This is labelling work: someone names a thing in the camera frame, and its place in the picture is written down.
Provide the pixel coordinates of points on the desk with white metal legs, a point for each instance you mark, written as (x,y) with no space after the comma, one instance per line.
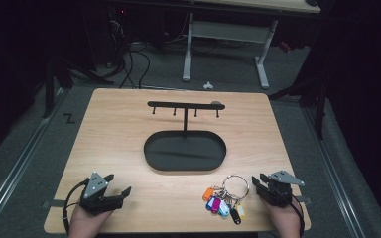
(231,32)

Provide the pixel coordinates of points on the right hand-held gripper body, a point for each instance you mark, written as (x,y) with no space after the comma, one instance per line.
(279,193)

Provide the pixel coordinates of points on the person's left hand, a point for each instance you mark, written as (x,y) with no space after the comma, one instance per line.
(84,224)

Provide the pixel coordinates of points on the grey metal floor rail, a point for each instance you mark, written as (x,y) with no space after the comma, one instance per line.
(335,175)
(16,168)

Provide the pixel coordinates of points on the person's right hand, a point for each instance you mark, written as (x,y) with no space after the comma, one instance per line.
(287,221)

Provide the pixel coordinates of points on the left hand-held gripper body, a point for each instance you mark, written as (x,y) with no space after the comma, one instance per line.
(96,202)

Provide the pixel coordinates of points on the grey tape strip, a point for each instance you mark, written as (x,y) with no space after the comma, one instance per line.
(56,203)
(306,200)

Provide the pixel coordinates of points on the black metal stand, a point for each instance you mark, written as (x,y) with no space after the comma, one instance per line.
(319,99)
(51,82)

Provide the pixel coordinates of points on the black key rack with tray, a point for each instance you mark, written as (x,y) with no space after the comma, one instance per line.
(185,153)

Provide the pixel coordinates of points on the small white floor object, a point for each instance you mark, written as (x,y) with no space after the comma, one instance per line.
(208,86)

